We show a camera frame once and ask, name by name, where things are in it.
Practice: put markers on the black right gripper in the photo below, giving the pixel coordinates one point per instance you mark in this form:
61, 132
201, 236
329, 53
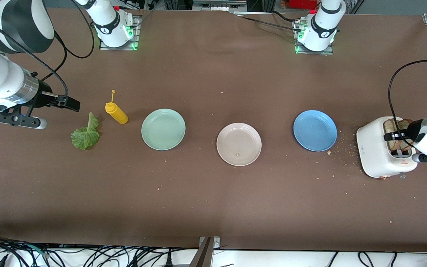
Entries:
45, 94

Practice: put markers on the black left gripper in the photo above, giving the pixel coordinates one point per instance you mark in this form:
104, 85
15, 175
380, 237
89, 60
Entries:
413, 128

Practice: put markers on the brown bread slice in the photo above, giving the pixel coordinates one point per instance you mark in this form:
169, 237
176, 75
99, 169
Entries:
390, 128
405, 122

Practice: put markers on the yellow mustard squeeze bottle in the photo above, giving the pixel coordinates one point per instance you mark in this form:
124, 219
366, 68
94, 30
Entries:
118, 115

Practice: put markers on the blue plate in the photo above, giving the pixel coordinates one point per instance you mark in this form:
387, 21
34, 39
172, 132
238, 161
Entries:
315, 130

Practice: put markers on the pale green plate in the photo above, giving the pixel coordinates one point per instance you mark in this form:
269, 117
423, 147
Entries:
163, 129

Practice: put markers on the beige plate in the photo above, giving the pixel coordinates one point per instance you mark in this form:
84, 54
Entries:
239, 141

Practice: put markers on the white toaster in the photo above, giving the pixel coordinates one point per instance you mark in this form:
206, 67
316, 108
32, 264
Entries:
373, 148

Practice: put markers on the green lettuce leaf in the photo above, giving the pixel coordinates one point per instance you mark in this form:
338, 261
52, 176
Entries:
85, 137

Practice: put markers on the red box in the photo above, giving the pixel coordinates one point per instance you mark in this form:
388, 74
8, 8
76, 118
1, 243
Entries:
302, 3

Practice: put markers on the brown table cover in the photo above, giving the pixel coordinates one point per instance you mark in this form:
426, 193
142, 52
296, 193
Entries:
213, 207

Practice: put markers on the grey metal bar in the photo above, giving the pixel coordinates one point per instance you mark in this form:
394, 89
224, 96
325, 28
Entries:
202, 256

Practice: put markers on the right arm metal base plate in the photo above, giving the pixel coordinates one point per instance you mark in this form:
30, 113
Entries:
104, 46

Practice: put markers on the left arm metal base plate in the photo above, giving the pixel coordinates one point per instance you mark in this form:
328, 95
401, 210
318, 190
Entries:
328, 52

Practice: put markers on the aluminium frame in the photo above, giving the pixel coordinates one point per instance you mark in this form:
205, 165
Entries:
217, 5

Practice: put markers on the silver bracket plate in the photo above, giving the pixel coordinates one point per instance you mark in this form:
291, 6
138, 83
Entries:
216, 243

